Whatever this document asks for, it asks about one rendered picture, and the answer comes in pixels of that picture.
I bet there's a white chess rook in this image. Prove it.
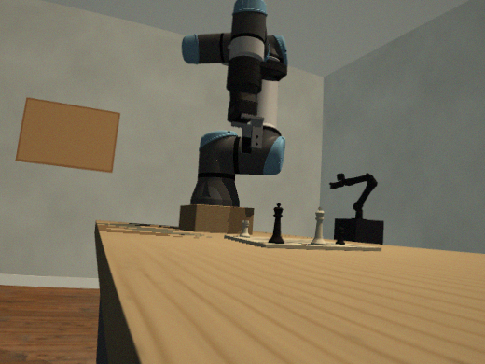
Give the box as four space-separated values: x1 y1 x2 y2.
240 220 250 237

